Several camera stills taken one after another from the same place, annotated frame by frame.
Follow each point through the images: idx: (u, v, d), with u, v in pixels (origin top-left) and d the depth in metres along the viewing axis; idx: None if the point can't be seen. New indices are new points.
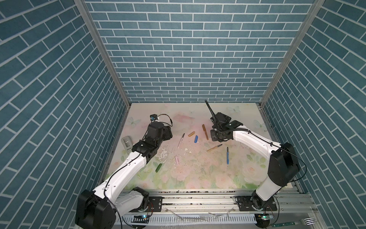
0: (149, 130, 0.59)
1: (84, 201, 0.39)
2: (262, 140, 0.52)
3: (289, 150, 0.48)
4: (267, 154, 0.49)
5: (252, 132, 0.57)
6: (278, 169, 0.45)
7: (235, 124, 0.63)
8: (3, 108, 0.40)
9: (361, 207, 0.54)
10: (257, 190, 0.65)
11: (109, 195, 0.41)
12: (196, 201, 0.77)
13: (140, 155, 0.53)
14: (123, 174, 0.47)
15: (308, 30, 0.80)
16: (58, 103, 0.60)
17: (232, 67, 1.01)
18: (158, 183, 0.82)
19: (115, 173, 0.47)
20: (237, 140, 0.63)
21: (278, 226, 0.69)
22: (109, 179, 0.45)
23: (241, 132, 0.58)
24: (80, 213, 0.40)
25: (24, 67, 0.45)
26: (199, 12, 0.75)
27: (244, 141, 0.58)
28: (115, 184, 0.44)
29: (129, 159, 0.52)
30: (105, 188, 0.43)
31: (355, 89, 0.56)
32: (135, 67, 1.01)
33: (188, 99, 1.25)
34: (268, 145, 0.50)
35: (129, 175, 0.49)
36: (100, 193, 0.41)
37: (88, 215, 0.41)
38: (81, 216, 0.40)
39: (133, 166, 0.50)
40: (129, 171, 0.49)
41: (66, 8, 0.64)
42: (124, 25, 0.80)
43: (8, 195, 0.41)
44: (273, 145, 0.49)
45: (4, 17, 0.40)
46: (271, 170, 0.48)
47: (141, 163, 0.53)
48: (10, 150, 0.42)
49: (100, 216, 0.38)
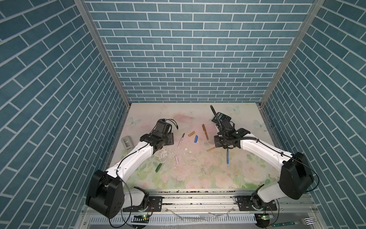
0: (157, 125, 0.65)
1: (96, 180, 0.42)
2: (272, 150, 0.50)
3: (302, 161, 0.45)
4: (279, 164, 0.46)
5: (260, 141, 0.55)
6: (291, 180, 0.43)
7: (242, 133, 0.61)
8: (3, 108, 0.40)
9: (361, 207, 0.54)
10: (259, 191, 0.64)
11: (121, 175, 0.44)
12: (196, 201, 0.77)
13: (148, 144, 0.57)
14: (133, 158, 0.50)
15: (308, 30, 0.80)
16: (58, 103, 0.60)
17: (232, 67, 1.01)
18: (158, 183, 0.82)
19: (125, 158, 0.49)
20: (244, 148, 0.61)
21: (278, 226, 0.69)
22: (120, 162, 0.48)
23: (249, 141, 0.56)
24: (92, 192, 0.42)
25: (24, 67, 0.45)
26: (199, 12, 0.75)
27: (253, 150, 0.56)
28: (126, 166, 0.47)
29: (137, 147, 0.55)
30: (117, 169, 0.45)
31: (355, 89, 0.56)
32: (135, 67, 1.00)
33: (188, 99, 1.25)
34: (278, 156, 0.47)
35: (137, 161, 0.52)
36: (113, 173, 0.44)
37: (100, 195, 0.43)
38: (93, 195, 0.42)
39: (142, 153, 0.53)
40: (138, 156, 0.52)
41: (66, 8, 0.64)
42: (124, 25, 0.80)
43: (8, 195, 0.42)
44: (284, 155, 0.47)
45: (4, 17, 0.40)
46: (283, 182, 0.46)
47: (148, 151, 0.57)
48: (10, 149, 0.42)
49: (112, 194, 0.40)
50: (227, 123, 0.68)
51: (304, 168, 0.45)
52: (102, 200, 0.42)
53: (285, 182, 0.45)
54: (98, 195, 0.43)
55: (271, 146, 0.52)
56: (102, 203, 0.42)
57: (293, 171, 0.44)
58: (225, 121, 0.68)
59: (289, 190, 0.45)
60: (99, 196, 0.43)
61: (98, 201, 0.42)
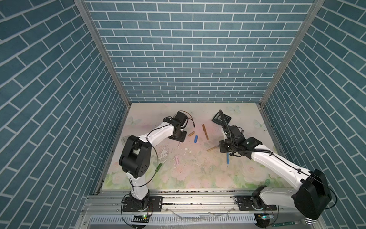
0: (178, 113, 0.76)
1: (130, 143, 0.50)
2: (289, 166, 0.47)
3: (321, 180, 0.42)
4: (296, 183, 0.43)
5: (274, 154, 0.52)
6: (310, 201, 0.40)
7: (253, 143, 0.58)
8: (3, 108, 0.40)
9: (361, 207, 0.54)
10: (261, 194, 0.63)
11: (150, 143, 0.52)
12: (196, 201, 0.77)
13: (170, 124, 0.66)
14: (159, 132, 0.59)
15: (308, 30, 0.80)
16: (58, 103, 0.60)
17: (232, 67, 1.01)
18: (158, 183, 0.82)
19: (152, 131, 0.58)
20: (255, 161, 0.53)
21: (277, 225, 0.69)
22: (148, 133, 0.57)
23: (262, 153, 0.53)
24: (126, 151, 0.51)
25: (24, 67, 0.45)
26: (199, 12, 0.75)
27: (265, 163, 0.53)
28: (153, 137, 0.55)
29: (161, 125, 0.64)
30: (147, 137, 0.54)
31: (355, 88, 0.56)
32: (135, 67, 1.00)
33: (188, 99, 1.23)
34: (295, 172, 0.45)
35: (161, 136, 0.61)
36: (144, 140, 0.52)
37: (131, 157, 0.51)
38: (126, 155, 0.50)
39: (166, 129, 0.63)
40: (163, 131, 0.61)
41: (66, 8, 0.64)
42: (124, 25, 0.80)
43: (8, 195, 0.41)
44: (301, 173, 0.44)
45: (4, 17, 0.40)
46: (299, 200, 0.43)
47: (170, 130, 0.65)
48: (10, 149, 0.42)
49: (143, 155, 0.49)
50: (237, 130, 0.64)
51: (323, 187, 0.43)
52: (132, 161, 0.50)
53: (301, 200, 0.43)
54: (129, 157, 0.51)
55: (286, 160, 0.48)
56: (131, 164, 0.50)
57: (312, 192, 0.41)
58: (235, 128, 0.64)
59: (305, 209, 0.43)
60: (130, 158, 0.51)
61: (128, 162, 0.50)
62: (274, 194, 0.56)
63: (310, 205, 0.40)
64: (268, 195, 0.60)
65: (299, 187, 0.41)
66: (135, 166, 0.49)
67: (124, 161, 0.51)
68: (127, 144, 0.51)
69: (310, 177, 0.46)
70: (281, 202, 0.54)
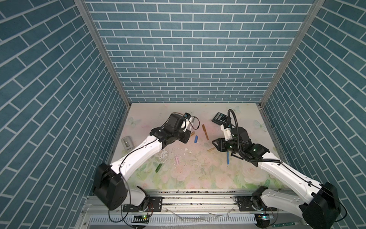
0: (170, 119, 0.61)
1: (100, 173, 0.42)
2: (298, 177, 0.46)
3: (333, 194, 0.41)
4: (306, 196, 0.42)
5: (283, 164, 0.50)
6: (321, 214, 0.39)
7: (260, 150, 0.56)
8: (3, 108, 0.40)
9: (362, 208, 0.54)
10: (261, 195, 0.64)
11: (124, 172, 0.43)
12: (196, 202, 0.77)
13: (157, 140, 0.54)
14: (140, 154, 0.49)
15: (308, 30, 0.80)
16: (58, 103, 0.60)
17: (232, 67, 1.01)
18: (158, 183, 0.82)
19: (132, 152, 0.48)
20: (261, 168, 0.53)
21: (278, 226, 0.69)
22: (126, 157, 0.47)
23: (270, 163, 0.51)
24: (97, 181, 0.43)
25: (24, 67, 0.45)
26: (199, 12, 0.75)
27: (271, 172, 0.52)
28: (130, 163, 0.46)
29: (145, 142, 0.53)
30: (121, 164, 0.45)
31: (355, 89, 0.56)
32: (135, 67, 1.01)
33: (188, 99, 1.25)
34: (305, 185, 0.43)
35: (144, 158, 0.51)
36: (116, 169, 0.43)
37: (103, 187, 0.44)
38: (97, 185, 0.43)
39: (149, 149, 0.51)
40: (146, 152, 0.50)
41: (66, 8, 0.64)
42: (124, 25, 0.80)
43: (8, 195, 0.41)
44: (312, 186, 0.43)
45: (5, 17, 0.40)
46: (307, 212, 0.42)
47: (157, 147, 0.54)
48: (10, 150, 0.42)
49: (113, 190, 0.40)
50: (245, 134, 0.60)
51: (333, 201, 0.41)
52: (104, 192, 0.43)
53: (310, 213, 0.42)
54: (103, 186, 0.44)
55: (296, 171, 0.47)
56: (104, 196, 0.43)
57: (323, 205, 0.39)
58: (243, 132, 0.59)
59: (314, 222, 0.42)
60: (103, 188, 0.44)
61: (101, 192, 0.43)
62: (279, 199, 0.56)
63: (320, 218, 0.39)
64: (271, 199, 0.59)
65: (309, 200, 0.40)
66: (107, 199, 0.42)
67: (96, 191, 0.44)
68: (98, 173, 0.42)
69: (320, 190, 0.45)
70: (284, 207, 0.54)
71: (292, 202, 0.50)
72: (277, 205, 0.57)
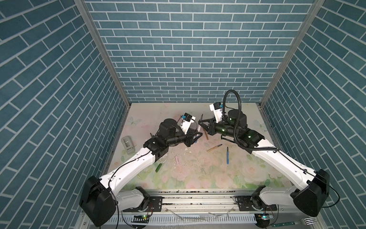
0: (161, 128, 0.55)
1: (88, 186, 0.41)
2: (292, 165, 0.45)
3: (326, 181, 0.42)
4: (300, 183, 0.42)
5: (279, 151, 0.49)
6: (313, 202, 0.39)
7: (255, 137, 0.53)
8: (3, 108, 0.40)
9: (361, 208, 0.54)
10: (260, 194, 0.63)
11: (113, 187, 0.42)
12: (196, 201, 0.77)
13: (150, 153, 0.53)
14: (132, 167, 0.48)
15: (308, 30, 0.80)
16: (58, 103, 0.60)
17: (232, 67, 1.01)
18: (158, 183, 0.82)
19: (124, 166, 0.47)
20: (256, 154, 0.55)
21: (278, 226, 0.69)
22: (116, 171, 0.46)
23: (267, 151, 0.49)
24: (85, 195, 0.42)
25: (24, 67, 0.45)
26: (199, 12, 0.75)
27: (268, 161, 0.50)
28: (120, 177, 0.44)
29: (139, 154, 0.52)
30: (111, 178, 0.43)
31: (355, 89, 0.56)
32: (135, 67, 1.00)
33: (188, 99, 1.23)
34: (301, 173, 0.43)
35: (141, 167, 0.52)
36: (105, 183, 0.42)
37: (91, 201, 0.43)
38: (85, 200, 0.42)
39: (141, 162, 0.50)
40: (137, 166, 0.49)
41: (66, 8, 0.64)
42: (124, 25, 0.80)
43: (8, 195, 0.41)
44: (307, 173, 0.42)
45: (4, 17, 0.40)
46: (299, 198, 0.43)
47: (149, 160, 0.53)
48: (10, 149, 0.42)
49: (99, 205, 0.39)
50: (244, 119, 0.53)
51: (324, 186, 0.42)
52: (92, 206, 0.42)
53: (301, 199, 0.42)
54: (90, 201, 0.43)
55: (292, 160, 0.46)
56: (91, 211, 0.41)
57: (318, 193, 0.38)
58: (243, 117, 0.53)
59: (305, 207, 0.43)
60: (91, 202, 0.43)
61: (88, 207, 0.42)
62: (274, 194, 0.56)
63: (311, 205, 0.41)
64: (269, 196, 0.59)
65: (302, 187, 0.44)
66: (93, 214, 0.40)
67: (83, 206, 0.42)
68: (86, 188, 0.41)
69: (315, 177, 0.45)
70: (281, 202, 0.54)
71: (286, 193, 0.51)
72: (276, 201, 0.57)
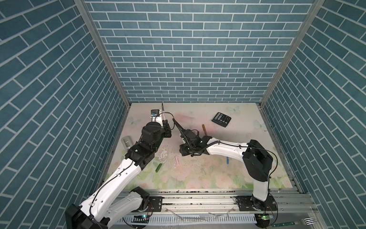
0: (144, 133, 0.51)
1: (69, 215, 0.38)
2: (232, 146, 0.55)
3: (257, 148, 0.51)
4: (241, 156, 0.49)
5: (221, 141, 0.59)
6: (254, 167, 0.48)
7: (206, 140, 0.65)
8: (3, 108, 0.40)
9: (361, 207, 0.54)
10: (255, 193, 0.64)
11: (96, 213, 0.39)
12: (196, 201, 0.77)
13: (133, 164, 0.49)
14: (115, 185, 0.44)
15: (308, 30, 0.80)
16: (58, 103, 0.60)
17: (232, 67, 1.01)
18: (158, 183, 0.83)
19: (106, 184, 0.44)
20: (211, 153, 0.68)
21: (277, 226, 0.69)
22: (97, 192, 0.42)
23: (213, 145, 0.60)
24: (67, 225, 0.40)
25: (24, 67, 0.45)
26: (199, 12, 0.75)
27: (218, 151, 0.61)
28: (102, 199, 0.41)
29: (121, 168, 0.47)
30: (92, 203, 0.40)
31: (355, 89, 0.56)
32: (135, 67, 1.01)
33: (188, 99, 1.25)
34: (238, 149, 0.52)
35: (128, 179, 0.48)
36: (86, 210, 0.39)
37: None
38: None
39: (124, 177, 0.46)
40: (120, 182, 0.45)
41: (66, 8, 0.64)
42: (124, 25, 0.80)
43: (8, 195, 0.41)
44: (241, 147, 0.52)
45: (4, 17, 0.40)
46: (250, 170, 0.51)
47: (133, 172, 0.49)
48: (10, 150, 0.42)
49: None
50: (190, 132, 0.70)
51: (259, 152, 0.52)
52: None
53: (252, 172, 0.51)
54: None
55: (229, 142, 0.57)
56: None
57: (251, 159, 0.49)
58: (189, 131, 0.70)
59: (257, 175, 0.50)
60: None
61: None
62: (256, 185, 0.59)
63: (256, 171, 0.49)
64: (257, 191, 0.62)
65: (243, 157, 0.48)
66: None
67: None
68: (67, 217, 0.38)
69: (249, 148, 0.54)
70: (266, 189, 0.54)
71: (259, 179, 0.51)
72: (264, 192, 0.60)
